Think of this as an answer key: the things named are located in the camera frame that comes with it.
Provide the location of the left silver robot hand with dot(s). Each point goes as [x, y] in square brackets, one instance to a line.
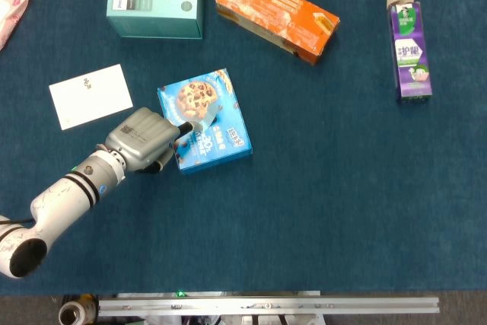
[144, 138]

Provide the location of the blue chocolate cookie box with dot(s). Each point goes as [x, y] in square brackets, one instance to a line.
[220, 146]

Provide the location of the orange snack box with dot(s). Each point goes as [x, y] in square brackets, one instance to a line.
[274, 13]

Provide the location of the white paper card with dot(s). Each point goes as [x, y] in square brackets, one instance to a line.
[91, 98]

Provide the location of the dark blue felt tablecloth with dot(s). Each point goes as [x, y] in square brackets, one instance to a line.
[304, 195]

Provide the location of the pink white snack bag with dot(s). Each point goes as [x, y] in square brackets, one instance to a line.
[9, 13]

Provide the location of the purple milk carton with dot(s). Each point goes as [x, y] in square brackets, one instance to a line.
[411, 51]

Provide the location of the aluminium profile rail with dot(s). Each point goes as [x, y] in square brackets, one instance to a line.
[266, 305]

